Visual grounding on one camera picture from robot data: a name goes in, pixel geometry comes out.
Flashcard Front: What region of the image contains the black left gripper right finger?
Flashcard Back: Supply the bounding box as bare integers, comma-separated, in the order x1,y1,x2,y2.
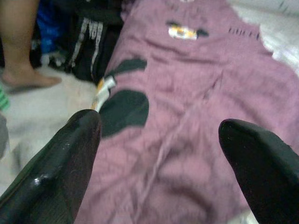
218,118,299,224

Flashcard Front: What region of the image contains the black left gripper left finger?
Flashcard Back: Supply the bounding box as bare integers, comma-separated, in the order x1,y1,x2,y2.
0,109,102,224

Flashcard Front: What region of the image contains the grey cloth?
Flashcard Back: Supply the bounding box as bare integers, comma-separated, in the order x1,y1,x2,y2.
0,114,10,159

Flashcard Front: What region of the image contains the green striped object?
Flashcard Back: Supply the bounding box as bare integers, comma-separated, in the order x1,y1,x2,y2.
0,85,11,110

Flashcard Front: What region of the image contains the purple cartoon mouse blanket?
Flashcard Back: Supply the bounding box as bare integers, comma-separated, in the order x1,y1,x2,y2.
74,0,299,224

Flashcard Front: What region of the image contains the person bare leg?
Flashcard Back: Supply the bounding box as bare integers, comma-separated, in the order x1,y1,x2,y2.
0,0,63,92

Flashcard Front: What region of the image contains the black bag with white print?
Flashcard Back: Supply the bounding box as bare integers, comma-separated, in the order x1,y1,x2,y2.
63,7,123,84

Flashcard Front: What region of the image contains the blue bag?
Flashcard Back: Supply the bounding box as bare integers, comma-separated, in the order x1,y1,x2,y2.
36,0,63,56

